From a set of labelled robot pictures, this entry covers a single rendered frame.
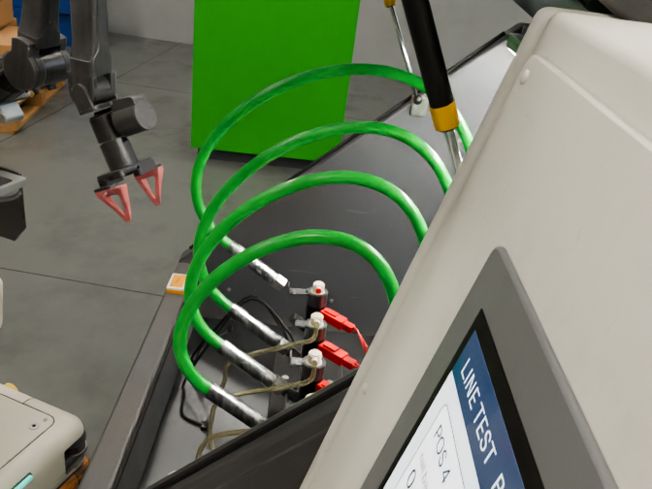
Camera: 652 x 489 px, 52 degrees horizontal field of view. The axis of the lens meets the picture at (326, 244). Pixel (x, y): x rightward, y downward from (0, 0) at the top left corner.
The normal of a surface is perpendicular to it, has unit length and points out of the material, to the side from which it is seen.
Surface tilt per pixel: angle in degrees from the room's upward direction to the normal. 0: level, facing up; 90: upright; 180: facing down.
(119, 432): 0
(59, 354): 0
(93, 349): 0
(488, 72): 90
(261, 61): 90
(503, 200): 76
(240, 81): 90
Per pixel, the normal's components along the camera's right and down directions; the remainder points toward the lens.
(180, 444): 0.11, -0.88
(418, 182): -0.02, 0.46
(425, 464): -0.94, -0.32
